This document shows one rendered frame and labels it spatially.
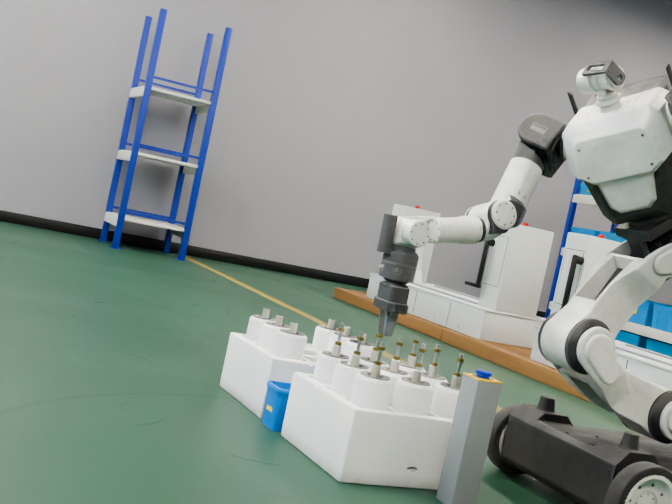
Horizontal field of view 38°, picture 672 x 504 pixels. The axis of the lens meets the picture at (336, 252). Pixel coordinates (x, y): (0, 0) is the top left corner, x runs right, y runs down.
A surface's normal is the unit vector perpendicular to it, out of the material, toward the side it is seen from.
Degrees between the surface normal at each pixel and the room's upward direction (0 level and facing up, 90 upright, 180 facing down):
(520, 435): 90
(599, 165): 121
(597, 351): 90
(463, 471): 90
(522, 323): 90
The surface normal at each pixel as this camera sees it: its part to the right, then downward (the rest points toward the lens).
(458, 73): 0.40, 0.11
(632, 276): 0.12, 0.45
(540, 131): -0.33, -0.50
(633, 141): -0.46, 0.45
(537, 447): -0.89, -0.18
